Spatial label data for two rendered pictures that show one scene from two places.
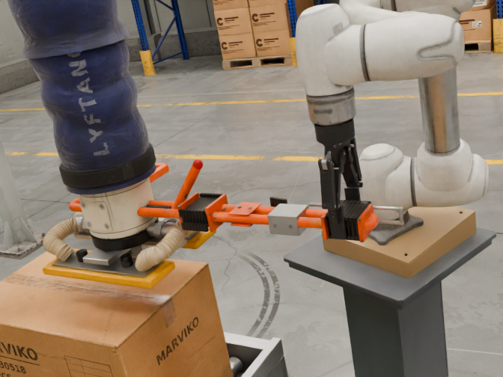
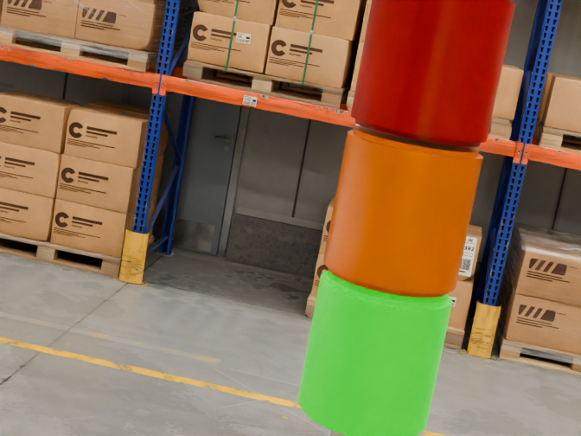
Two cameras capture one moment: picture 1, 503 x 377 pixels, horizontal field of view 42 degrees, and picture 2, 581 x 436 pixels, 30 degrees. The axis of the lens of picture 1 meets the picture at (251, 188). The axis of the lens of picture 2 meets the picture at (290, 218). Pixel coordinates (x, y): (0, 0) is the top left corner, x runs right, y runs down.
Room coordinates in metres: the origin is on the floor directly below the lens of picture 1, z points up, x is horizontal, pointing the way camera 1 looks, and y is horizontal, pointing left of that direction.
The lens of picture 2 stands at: (1.43, 1.69, 2.31)
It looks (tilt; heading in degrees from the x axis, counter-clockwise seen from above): 11 degrees down; 333
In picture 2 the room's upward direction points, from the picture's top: 10 degrees clockwise
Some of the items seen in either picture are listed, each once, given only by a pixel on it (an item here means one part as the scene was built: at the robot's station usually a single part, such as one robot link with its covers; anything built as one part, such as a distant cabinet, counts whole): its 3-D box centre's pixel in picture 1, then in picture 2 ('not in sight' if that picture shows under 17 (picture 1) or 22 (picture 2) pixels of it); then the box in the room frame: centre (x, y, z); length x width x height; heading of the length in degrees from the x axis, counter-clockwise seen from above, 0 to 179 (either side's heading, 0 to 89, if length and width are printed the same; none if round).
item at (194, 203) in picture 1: (203, 212); not in sight; (1.37, 0.12, 1.20); 0.10 x 0.08 x 0.06; 148
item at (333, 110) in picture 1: (331, 105); not in sight; (1.20, -0.18, 1.44); 0.09 x 0.09 x 0.06
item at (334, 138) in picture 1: (336, 142); not in sight; (1.20, -0.18, 1.36); 0.08 x 0.07 x 0.09; 147
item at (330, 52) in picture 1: (331, 47); not in sight; (1.19, -0.19, 1.55); 0.13 x 0.11 x 0.16; 69
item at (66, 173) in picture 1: (108, 162); not in sight; (1.51, 0.33, 1.32); 0.23 x 0.23 x 0.04
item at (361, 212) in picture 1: (348, 221); not in sight; (1.18, -0.18, 1.20); 0.08 x 0.07 x 0.05; 58
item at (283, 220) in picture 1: (289, 219); not in sight; (1.26, -0.07, 1.19); 0.07 x 0.07 x 0.04; 58
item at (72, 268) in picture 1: (105, 262); not in sight; (1.43, 0.38, 1.10); 0.34 x 0.10 x 0.05; 58
